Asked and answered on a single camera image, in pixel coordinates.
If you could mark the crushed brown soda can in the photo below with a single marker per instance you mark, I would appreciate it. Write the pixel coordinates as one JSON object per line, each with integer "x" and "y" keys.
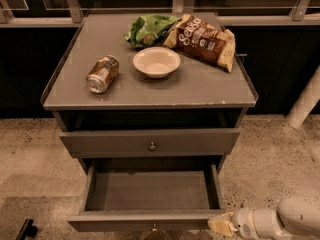
{"x": 103, "y": 74}

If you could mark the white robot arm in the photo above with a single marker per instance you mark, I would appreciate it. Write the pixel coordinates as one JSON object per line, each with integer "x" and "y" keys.
{"x": 293, "y": 218}

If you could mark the green chip bag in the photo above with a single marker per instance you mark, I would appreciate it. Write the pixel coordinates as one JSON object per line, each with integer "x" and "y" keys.
{"x": 147, "y": 30}

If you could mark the metal railing frame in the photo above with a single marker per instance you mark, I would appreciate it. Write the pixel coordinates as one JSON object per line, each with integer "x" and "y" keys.
{"x": 68, "y": 13}

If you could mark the grey drawer cabinet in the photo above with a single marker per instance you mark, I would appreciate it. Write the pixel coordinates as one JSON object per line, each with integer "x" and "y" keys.
{"x": 195, "y": 96}

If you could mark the black object on floor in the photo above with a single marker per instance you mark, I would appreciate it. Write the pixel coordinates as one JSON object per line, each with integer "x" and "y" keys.
{"x": 28, "y": 229}

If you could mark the brown chip bag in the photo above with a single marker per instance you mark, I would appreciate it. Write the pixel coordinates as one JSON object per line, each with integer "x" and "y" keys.
{"x": 194, "y": 37}

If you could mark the grey drawer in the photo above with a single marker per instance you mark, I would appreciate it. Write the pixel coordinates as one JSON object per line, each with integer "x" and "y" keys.
{"x": 142, "y": 194}
{"x": 150, "y": 143}

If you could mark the white paper bowl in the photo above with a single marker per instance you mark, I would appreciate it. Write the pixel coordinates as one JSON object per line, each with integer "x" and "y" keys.
{"x": 156, "y": 62}

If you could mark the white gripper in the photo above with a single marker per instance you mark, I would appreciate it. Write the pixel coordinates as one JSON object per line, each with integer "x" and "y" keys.
{"x": 242, "y": 222}

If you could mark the grey top drawer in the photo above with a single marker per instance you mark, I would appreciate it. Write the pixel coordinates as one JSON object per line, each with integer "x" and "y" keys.
{"x": 150, "y": 143}

